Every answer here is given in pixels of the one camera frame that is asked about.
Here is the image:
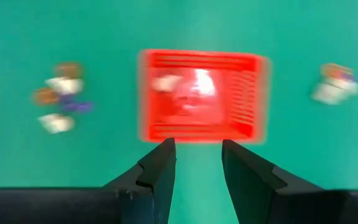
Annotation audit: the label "small pieces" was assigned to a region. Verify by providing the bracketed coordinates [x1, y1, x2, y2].
[44, 77, 85, 96]

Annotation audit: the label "green table mat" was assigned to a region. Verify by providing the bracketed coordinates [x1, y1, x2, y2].
[0, 0, 358, 224]

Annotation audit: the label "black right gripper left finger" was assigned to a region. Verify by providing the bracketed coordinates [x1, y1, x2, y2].
[103, 138, 177, 224]

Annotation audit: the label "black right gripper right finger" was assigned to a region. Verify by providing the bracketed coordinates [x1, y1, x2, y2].
[221, 139, 323, 224]

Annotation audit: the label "red plastic basket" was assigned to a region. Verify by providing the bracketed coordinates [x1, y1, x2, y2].
[138, 49, 272, 146]

